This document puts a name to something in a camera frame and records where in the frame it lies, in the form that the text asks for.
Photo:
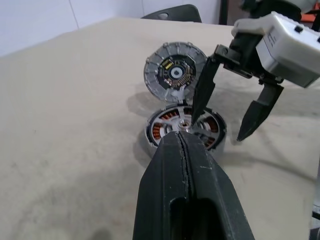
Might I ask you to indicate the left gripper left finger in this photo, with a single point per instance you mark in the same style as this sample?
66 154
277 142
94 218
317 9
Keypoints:
160 190

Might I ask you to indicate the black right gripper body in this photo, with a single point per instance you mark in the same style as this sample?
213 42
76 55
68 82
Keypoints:
243 51

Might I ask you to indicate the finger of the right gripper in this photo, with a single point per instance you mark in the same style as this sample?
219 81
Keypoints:
260 112
206 85

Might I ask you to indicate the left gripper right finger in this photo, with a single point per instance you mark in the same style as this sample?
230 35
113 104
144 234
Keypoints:
215 200

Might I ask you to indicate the motor base with copper windings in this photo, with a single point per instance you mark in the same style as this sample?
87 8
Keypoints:
149 143

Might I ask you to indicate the round motor lid circuit board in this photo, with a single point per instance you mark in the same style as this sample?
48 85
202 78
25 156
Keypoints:
155 75

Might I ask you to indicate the dark chair back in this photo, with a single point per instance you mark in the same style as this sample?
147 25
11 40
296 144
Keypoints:
180 13

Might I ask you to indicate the orange plastic stool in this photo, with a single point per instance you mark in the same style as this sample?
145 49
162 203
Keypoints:
311 18

